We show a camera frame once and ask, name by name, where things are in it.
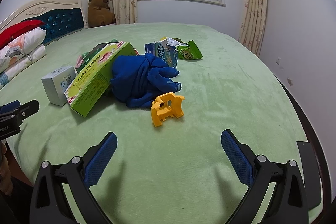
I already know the small grey white box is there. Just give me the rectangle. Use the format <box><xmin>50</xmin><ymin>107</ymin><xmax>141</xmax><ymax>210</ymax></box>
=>
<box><xmin>41</xmin><ymin>66</ymin><xmax>76</xmax><ymax>106</ymax></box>

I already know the green medicine box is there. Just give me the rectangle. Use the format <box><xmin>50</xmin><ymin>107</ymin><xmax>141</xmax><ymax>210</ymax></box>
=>
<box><xmin>64</xmin><ymin>42</ymin><xmax>136</xmax><ymax>117</ymax></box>

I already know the blue cloth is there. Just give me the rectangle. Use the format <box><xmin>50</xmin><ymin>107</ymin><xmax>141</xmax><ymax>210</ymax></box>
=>
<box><xmin>110</xmin><ymin>53</ymin><xmax>182</xmax><ymax>108</ymax></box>

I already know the torn blue white carton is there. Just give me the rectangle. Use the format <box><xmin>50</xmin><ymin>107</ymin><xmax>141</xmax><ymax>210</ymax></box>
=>
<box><xmin>144</xmin><ymin>37</ymin><xmax>187</xmax><ymax>68</ymax></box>

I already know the green yellow snack bag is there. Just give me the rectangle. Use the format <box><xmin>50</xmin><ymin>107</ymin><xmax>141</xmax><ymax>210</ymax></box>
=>
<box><xmin>162</xmin><ymin>36</ymin><xmax>203</xmax><ymax>60</ymax></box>

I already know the green pink snack wrapper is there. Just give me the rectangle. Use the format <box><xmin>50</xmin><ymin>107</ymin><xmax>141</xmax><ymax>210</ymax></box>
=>
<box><xmin>75</xmin><ymin>39</ymin><xmax>123</xmax><ymax>75</ymax></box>

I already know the person's left hand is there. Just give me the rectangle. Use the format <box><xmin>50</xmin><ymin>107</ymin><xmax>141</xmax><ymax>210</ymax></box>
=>
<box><xmin>1</xmin><ymin>143</ymin><xmax>13</xmax><ymax>196</ymax></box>

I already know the folded white floral quilt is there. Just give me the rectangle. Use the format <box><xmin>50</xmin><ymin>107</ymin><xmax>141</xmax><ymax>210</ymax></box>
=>
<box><xmin>0</xmin><ymin>45</ymin><xmax>46</xmax><ymax>89</ymax></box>

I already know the white floral pillow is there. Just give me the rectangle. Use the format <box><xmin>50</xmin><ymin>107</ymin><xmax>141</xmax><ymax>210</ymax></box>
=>
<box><xmin>0</xmin><ymin>27</ymin><xmax>46</xmax><ymax>72</ymax></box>

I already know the red pillow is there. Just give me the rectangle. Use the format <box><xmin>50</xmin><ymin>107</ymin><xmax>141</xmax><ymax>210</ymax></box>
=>
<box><xmin>0</xmin><ymin>19</ymin><xmax>45</xmax><ymax>49</ymax></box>

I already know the cream and blue headboard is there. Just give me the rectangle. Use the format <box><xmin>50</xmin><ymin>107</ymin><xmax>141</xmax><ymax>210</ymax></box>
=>
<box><xmin>1</xmin><ymin>0</ymin><xmax>87</xmax><ymax>45</ymax></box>

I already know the brown teddy bear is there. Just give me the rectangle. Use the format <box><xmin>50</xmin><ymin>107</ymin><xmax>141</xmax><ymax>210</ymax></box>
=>
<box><xmin>88</xmin><ymin>0</ymin><xmax>116</xmax><ymax>28</ymax></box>

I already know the yellow plastic toy piece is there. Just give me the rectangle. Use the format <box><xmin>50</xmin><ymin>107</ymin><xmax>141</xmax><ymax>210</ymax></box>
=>
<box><xmin>150</xmin><ymin>92</ymin><xmax>185</xmax><ymax>127</ymax></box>

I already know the light green bed blanket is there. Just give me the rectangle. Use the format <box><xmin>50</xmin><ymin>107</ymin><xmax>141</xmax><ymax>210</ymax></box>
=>
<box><xmin>0</xmin><ymin>22</ymin><xmax>324</xmax><ymax>224</ymax></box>

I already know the right floral curtain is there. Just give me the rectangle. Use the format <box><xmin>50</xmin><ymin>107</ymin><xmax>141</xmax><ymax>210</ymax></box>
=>
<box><xmin>239</xmin><ymin>0</ymin><xmax>268</xmax><ymax>56</ymax></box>

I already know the dark wooden bed frame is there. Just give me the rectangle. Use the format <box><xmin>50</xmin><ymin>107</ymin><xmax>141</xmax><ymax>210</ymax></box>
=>
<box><xmin>276</xmin><ymin>79</ymin><xmax>335</xmax><ymax>223</ymax></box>

